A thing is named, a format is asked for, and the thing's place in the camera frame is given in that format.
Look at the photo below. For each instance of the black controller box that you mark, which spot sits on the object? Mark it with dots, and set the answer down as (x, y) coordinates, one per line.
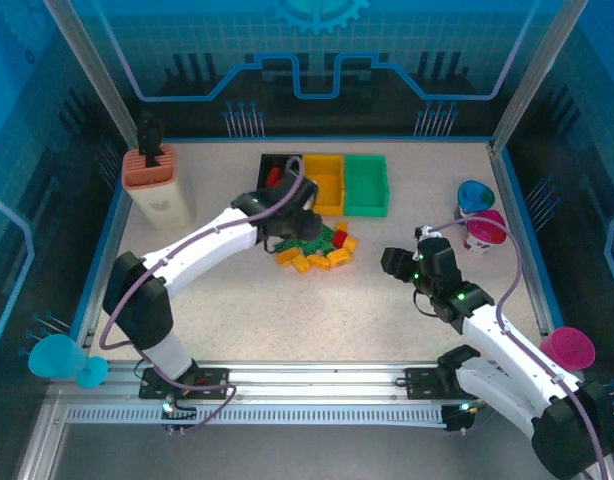
(459, 417)
(179, 415)

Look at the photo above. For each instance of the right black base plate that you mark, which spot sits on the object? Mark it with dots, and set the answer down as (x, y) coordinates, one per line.
(422, 382)

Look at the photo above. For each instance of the blue plastic cup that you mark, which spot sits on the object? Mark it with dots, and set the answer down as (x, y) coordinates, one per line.
(474, 195)

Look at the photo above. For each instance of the yellow lego brick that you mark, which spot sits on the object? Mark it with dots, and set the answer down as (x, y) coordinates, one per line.
(286, 257)
(338, 257)
(303, 265)
(350, 244)
(318, 262)

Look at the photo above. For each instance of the red lego brick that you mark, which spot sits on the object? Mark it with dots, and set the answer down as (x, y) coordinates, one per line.
(340, 239)
(273, 176)

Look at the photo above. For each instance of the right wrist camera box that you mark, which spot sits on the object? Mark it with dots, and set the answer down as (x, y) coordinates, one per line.
(423, 232)

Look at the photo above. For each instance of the cyan plastic goblet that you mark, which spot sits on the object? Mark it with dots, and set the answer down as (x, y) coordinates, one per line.
(54, 355)

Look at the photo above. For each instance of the aluminium mounting rail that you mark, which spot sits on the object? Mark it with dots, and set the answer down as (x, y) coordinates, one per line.
(317, 380)

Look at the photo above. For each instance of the aluminium side rail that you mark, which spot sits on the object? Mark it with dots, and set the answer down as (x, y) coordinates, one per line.
(512, 210)

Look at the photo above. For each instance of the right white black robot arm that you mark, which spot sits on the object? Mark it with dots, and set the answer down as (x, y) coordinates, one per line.
(507, 345)

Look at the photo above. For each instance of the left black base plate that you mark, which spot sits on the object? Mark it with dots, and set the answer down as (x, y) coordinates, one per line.
(214, 377)

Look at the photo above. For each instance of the pink plastic goblet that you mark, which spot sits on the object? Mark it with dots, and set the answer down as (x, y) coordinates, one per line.
(569, 345)

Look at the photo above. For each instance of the magenta plastic cup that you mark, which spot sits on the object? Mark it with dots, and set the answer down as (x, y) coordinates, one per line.
(487, 230)

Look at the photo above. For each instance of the black plastic bin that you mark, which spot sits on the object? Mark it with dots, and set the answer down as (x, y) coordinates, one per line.
(266, 162)

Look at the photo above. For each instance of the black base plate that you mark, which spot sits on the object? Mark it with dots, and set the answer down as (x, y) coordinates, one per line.
(422, 382)
(214, 377)

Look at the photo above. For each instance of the green plastic bin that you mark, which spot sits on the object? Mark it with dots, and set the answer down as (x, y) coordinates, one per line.
(367, 185)

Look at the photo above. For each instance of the cream pink knife block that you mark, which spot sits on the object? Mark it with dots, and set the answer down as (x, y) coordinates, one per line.
(159, 205)

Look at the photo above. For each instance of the green lego brick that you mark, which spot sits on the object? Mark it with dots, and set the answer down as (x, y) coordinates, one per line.
(307, 246)
(324, 246)
(327, 234)

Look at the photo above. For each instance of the yellow plastic bin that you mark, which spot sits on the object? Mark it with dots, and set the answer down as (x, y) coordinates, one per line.
(329, 180)

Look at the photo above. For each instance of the aluminium frame post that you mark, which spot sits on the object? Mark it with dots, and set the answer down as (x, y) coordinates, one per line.
(87, 65)
(537, 65)

